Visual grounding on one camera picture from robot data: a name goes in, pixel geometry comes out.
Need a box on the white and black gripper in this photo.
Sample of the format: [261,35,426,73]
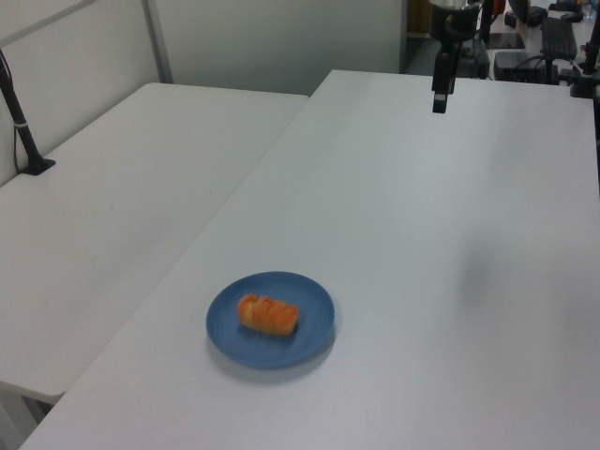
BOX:
[429,6,480,114]

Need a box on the orange bread loaf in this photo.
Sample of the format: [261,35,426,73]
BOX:
[236,292,300,338]

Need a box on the black monitor pole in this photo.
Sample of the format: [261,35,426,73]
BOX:
[478,0,499,48]

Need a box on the black equipment box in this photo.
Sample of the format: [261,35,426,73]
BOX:
[493,50,562,86]

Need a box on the black keyboard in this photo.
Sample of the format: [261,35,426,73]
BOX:
[540,16,579,61]

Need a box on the black clamp stand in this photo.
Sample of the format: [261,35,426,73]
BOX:
[568,39,600,100]

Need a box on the blue round plate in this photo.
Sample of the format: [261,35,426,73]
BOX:
[204,271,337,371]

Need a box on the white side table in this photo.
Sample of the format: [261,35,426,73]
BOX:
[0,82,310,409]

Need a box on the grey partition post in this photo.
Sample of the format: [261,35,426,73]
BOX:
[139,0,175,85]

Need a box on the black camera stand pole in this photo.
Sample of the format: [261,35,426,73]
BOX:
[0,46,56,176]

